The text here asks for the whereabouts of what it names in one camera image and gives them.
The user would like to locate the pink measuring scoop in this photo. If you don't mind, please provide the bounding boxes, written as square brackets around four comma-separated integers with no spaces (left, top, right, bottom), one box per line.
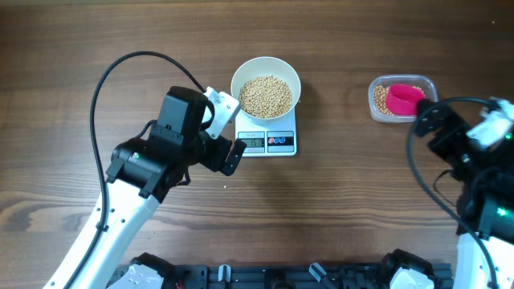
[385,84,425,116]

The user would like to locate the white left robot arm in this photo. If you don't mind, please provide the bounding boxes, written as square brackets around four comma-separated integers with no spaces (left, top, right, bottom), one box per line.
[46,87,246,288]

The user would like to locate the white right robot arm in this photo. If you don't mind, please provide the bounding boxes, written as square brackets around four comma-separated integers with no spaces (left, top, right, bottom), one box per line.
[406,98,513,288]

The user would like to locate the white digital kitchen scale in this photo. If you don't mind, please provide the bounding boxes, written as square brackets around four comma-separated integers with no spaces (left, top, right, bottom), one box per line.
[235,109,297,157]

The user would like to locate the soybeans in bowl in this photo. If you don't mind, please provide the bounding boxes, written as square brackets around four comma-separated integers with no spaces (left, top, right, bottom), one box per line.
[239,75,292,119]

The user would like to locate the white bowl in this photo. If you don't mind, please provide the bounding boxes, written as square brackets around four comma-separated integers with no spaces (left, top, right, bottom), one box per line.
[230,56,302,124]

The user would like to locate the clear plastic container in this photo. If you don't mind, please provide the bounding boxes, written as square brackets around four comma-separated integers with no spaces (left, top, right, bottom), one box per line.
[368,75,438,123]

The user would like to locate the soybeans pile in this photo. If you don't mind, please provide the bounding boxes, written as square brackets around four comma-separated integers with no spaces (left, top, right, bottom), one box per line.
[373,84,426,117]

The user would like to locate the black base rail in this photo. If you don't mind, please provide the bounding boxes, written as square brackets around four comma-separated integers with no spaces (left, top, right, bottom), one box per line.
[108,263,455,289]

